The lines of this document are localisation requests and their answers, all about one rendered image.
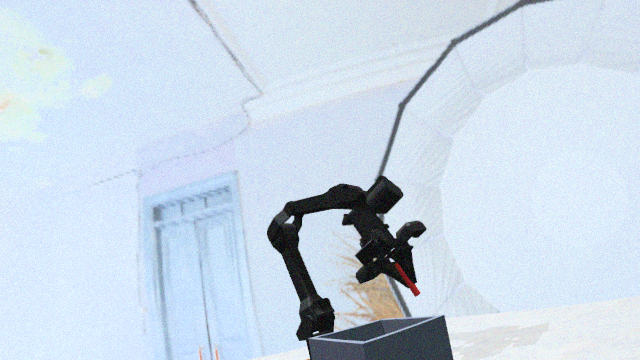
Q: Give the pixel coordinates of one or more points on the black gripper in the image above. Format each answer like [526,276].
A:
[402,254]

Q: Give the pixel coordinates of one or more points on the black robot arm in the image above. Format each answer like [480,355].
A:
[316,313]

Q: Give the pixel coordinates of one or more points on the dark red peg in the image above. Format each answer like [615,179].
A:
[413,287]

